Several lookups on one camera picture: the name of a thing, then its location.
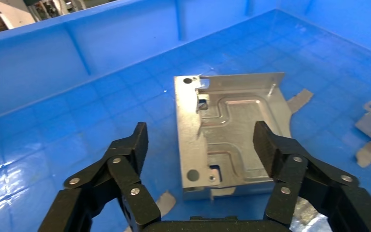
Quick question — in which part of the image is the blue plastic bin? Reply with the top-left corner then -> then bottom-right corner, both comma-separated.
0,0 -> 371,232

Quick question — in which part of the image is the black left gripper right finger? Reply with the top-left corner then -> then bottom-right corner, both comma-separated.
253,121 -> 371,232

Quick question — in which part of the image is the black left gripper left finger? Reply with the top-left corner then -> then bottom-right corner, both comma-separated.
38,121 -> 162,232

